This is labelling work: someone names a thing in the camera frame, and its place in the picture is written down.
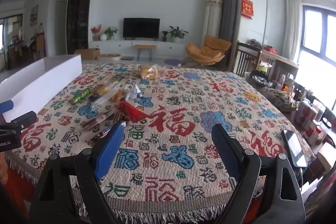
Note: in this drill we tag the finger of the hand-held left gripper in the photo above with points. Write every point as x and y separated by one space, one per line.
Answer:
6 106
25 121

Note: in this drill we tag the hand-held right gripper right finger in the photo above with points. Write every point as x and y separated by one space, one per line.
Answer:
227 153

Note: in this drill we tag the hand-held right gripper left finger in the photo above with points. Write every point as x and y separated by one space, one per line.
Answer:
109 153

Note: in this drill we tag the dark chocolate bar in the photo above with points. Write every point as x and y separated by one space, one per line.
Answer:
111 129

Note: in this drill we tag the dark sausage snack packet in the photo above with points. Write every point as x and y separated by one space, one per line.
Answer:
94 121

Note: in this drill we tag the white cardboard box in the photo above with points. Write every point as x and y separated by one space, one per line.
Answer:
39 82

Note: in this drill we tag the red snack packet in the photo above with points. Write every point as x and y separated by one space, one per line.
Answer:
131 111

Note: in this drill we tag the clear long snack packet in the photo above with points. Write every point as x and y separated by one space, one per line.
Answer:
101 101

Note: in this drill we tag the bun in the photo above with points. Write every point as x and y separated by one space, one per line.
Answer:
118 96

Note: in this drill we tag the long gummy candy packet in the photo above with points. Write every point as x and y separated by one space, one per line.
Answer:
78 96

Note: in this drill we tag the bagged sliced bread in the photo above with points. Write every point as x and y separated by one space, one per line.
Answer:
148 71

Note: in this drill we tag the printed woven tablecloth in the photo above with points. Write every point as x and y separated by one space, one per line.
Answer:
168 161

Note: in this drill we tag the dining table with chairs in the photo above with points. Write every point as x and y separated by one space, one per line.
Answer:
26 45

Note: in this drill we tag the black smartphone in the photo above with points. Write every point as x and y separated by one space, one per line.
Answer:
294 148

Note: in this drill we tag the patterned cloth bag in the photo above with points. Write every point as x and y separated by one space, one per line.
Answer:
282 99

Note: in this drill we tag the metal bowl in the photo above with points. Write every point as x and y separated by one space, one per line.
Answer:
258 79

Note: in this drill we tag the row of red white cans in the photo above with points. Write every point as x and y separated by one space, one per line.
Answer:
312 119

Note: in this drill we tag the group of small bottles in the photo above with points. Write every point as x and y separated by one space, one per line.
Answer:
288 85

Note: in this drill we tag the green cup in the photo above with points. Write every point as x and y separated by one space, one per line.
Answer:
263 67

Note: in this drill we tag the brown cardboard box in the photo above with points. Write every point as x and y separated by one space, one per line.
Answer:
88 53

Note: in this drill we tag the dark wooden chair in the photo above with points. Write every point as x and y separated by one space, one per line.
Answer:
245 58

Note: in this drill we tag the beige oval cat bed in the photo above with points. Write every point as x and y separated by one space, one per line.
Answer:
110 56

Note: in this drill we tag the grey floor mat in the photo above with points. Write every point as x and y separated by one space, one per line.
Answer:
127 58

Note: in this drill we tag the orange lounge chair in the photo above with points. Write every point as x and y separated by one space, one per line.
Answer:
207 50

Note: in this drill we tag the purple round mat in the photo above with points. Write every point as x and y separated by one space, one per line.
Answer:
173 61

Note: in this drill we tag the wooden side desk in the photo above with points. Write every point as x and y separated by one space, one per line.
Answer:
278 58

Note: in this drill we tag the white TV cabinet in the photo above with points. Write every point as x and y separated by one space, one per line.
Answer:
113 45

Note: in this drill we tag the wooden bench with metal legs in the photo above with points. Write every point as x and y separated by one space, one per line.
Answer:
144 47

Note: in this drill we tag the white round vase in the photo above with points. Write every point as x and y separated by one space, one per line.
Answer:
103 37

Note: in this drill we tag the red flower arrangement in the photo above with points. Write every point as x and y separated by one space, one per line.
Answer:
95 29

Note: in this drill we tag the dark tall display cabinet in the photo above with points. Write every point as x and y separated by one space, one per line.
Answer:
78 14

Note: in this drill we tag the green plant in vase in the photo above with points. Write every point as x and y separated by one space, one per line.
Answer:
110 31

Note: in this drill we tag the black television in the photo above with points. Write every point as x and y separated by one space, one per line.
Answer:
141 27

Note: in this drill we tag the small plant in dark pot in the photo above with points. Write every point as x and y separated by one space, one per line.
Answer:
164 35

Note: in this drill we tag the leafy plant in white pot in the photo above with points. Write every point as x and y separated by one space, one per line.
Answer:
178 32

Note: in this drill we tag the covered standing air conditioner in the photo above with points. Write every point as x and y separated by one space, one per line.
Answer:
212 16

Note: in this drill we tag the white sheer curtain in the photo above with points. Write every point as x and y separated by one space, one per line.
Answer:
291 22

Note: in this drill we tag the grey curtain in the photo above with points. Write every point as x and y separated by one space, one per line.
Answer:
228 3

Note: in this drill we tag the dark framed window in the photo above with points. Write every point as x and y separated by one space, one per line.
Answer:
315 29

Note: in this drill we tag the framed wall picture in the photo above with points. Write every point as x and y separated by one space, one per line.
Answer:
34 15

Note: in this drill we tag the red wall calendar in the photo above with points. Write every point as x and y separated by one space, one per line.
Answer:
247 7

